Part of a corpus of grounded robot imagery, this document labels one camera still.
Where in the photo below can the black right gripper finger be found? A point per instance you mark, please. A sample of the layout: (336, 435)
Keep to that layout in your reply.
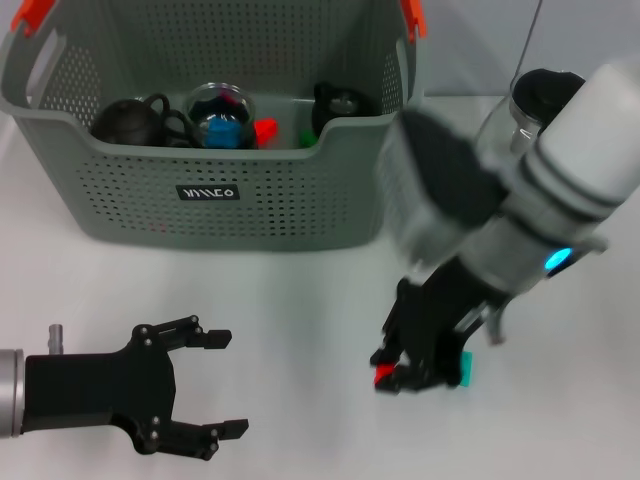
(412, 380)
(387, 352)

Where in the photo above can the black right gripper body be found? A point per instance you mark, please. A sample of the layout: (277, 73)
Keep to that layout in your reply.
(440, 310)

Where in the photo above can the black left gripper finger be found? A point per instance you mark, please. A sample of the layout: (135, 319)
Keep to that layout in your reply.
(217, 339)
(230, 430)

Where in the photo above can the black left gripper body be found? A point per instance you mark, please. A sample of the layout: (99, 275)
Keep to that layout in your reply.
(100, 395)

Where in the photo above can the teal square building block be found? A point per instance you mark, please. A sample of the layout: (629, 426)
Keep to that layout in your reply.
(466, 370)

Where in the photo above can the blue square building block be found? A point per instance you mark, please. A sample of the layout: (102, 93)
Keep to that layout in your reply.
(221, 134)

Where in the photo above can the bright red-orange building block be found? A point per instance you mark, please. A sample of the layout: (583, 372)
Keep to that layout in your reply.
(265, 130)

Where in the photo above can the small green building block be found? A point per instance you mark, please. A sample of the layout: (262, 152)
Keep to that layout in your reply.
(306, 138)

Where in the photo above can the dark red curved block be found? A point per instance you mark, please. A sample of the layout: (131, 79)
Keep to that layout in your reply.
(229, 99)

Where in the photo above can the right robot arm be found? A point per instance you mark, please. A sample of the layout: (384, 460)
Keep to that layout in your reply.
(550, 190)

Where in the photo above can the grey-green perforated storage basket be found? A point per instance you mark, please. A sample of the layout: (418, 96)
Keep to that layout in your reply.
(310, 200)

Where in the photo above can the black clay teapot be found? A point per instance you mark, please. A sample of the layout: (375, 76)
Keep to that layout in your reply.
(127, 122)

